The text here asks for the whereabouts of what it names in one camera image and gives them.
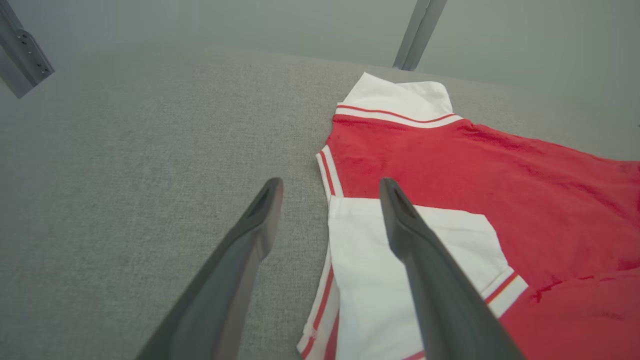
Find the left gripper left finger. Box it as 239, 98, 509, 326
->
135, 177, 285, 360

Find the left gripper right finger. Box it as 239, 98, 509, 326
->
379, 177, 526, 360

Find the red and white shirt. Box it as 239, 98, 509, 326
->
296, 72, 640, 360

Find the grey fabric sofa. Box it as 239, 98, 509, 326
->
0, 45, 640, 360

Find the grey partition post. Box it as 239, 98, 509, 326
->
392, 0, 448, 72

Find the grey metal wall rail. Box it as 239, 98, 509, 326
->
0, 0, 56, 99

